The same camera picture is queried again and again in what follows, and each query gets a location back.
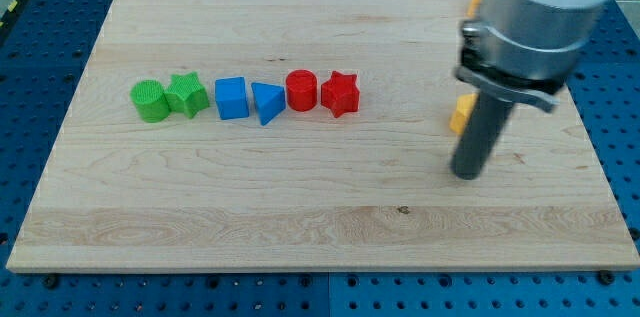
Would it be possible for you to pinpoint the blue triangle block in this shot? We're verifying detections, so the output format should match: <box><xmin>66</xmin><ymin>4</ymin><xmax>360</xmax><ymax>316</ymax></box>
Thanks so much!
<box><xmin>251</xmin><ymin>82</ymin><xmax>286</xmax><ymax>126</ymax></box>

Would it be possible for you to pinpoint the yellow block at top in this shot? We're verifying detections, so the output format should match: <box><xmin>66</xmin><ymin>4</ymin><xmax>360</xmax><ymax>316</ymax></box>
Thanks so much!
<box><xmin>466</xmin><ymin>0</ymin><xmax>483</xmax><ymax>18</ymax></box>

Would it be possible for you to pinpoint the red star block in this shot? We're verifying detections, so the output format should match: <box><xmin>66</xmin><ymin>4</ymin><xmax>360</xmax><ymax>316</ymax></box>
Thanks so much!
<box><xmin>321</xmin><ymin>71</ymin><xmax>360</xmax><ymax>118</ymax></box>

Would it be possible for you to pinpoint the red cylinder block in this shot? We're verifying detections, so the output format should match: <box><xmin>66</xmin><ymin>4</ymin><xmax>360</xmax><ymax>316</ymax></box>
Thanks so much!
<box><xmin>285</xmin><ymin>69</ymin><xmax>317</xmax><ymax>112</ymax></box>

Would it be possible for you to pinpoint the green cylinder block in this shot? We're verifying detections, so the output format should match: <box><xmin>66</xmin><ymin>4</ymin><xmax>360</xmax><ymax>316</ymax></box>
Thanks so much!
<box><xmin>130</xmin><ymin>80</ymin><xmax>171</xmax><ymax>123</ymax></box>

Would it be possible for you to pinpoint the blue cube block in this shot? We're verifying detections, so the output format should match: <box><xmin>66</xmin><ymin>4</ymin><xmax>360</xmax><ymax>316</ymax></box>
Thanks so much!
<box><xmin>214</xmin><ymin>76</ymin><xmax>249</xmax><ymax>120</ymax></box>

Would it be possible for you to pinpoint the wooden board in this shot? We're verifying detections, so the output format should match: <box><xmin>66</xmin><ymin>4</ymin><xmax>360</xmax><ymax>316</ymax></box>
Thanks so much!
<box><xmin>7</xmin><ymin>0</ymin><xmax>639</xmax><ymax>273</ymax></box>

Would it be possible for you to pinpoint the green star block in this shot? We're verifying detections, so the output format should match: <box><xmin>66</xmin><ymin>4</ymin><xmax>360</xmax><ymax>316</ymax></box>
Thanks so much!
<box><xmin>164</xmin><ymin>72</ymin><xmax>210</xmax><ymax>119</ymax></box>

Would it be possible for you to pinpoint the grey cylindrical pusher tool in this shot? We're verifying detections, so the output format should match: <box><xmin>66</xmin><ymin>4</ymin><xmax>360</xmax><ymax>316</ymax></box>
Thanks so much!
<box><xmin>450</xmin><ymin>92</ymin><xmax>514</xmax><ymax>180</ymax></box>

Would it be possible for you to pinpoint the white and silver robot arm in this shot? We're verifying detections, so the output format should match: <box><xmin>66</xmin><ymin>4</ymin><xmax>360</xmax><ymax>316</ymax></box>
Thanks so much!
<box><xmin>456</xmin><ymin>0</ymin><xmax>607</xmax><ymax>114</ymax></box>

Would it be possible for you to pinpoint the yellow hexagon block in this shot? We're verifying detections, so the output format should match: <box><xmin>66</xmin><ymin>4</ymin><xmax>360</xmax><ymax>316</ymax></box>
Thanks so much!
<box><xmin>449</xmin><ymin>93</ymin><xmax>478</xmax><ymax>135</ymax></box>

